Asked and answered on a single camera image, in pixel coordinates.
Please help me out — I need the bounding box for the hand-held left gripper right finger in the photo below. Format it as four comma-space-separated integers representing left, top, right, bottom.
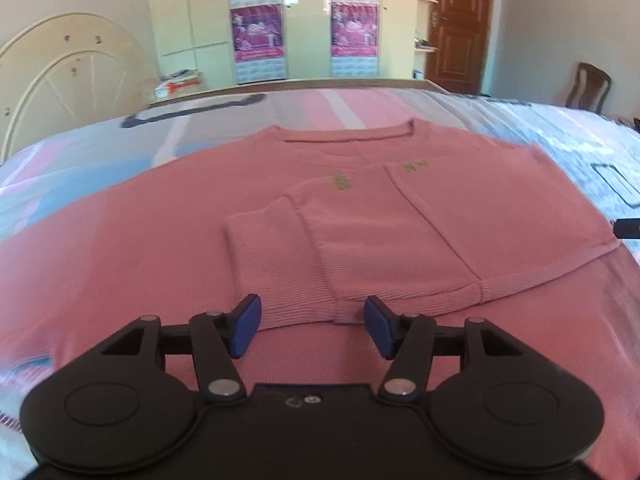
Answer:
363, 295, 527, 406

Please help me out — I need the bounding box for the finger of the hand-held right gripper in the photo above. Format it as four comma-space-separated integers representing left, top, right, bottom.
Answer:
612, 217, 640, 240

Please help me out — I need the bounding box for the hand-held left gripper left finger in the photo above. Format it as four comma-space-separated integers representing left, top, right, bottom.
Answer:
98, 294, 263, 406

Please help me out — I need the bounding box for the pink knit sweater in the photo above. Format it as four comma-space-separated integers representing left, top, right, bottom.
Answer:
0, 119, 640, 400

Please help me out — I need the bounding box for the dark wooden chair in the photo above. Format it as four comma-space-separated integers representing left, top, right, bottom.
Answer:
565, 61, 614, 114

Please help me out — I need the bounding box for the pastel patchwork bed sheet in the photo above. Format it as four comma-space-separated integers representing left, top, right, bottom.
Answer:
0, 87, 640, 480

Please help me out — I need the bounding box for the brown wooden door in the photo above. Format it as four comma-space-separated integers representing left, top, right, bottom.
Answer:
424, 0, 497, 97

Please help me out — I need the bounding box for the cream arched headboard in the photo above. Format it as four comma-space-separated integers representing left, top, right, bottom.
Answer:
0, 12, 160, 163

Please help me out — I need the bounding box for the cream wardrobe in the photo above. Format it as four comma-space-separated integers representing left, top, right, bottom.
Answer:
146, 0, 427, 87

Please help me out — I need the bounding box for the wooden bed frame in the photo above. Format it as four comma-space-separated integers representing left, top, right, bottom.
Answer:
149, 76, 452, 107

